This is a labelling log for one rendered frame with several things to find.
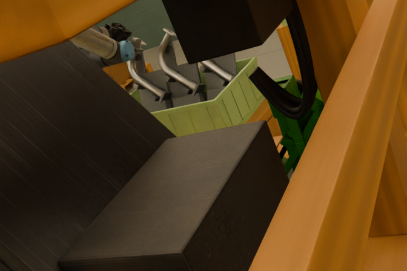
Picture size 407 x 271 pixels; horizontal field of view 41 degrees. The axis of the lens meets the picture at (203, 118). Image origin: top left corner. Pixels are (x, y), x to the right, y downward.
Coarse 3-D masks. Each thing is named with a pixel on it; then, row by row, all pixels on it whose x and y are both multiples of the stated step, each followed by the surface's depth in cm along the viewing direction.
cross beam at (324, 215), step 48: (384, 0) 100; (384, 48) 79; (336, 96) 67; (384, 96) 73; (336, 144) 56; (384, 144) 68; (288, 192) 51; (336, 192) 49; (288, 240) 44; (336, 240) 46
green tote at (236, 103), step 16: (240, 64) 228; (256, 64) 223; (240, 80) 210; (224, 96) 197; (240, 96) 208; (256, 96) 219; (160, 112) 205; (176, 112) 202; (192, 112) 199; (208, 112) 196; (224, 112) 196; (240, 112) 206; (176, 128) 206; (192, 128) 202; (208, 128) 199
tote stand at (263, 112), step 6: (264, 102) 221; (258, 108) 218; (264, 108) 215; (270, 108) 214; (258, 114) 212; (264, 114) 210; (270, 114) 214; (252, 120) 208; (258, 120) 207; (270, 120) 213; (276, 120) 217; (270, 126) 213; (276, 126) 216; (276, 132) 216
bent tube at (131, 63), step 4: (144, 44) 234; (136, 52) 235; (128, 60) 237; (132, 60) 236; (128, 64) 237; (132, 64) 237; (128, 68) 237; (132, 68) 236; (132, 72) 236; (132, 76) 236; (136, 76) 235; (136, 80) 235; (140, 80) 234; (144, 80) 234; (140, 84) 235; (144, 84) 233; (148, 84) 233; (148, 88) 232; (152, 88) 231; (156, 88) 231; (152, 92) 232; (156, 92) 230; (160, 92) 230
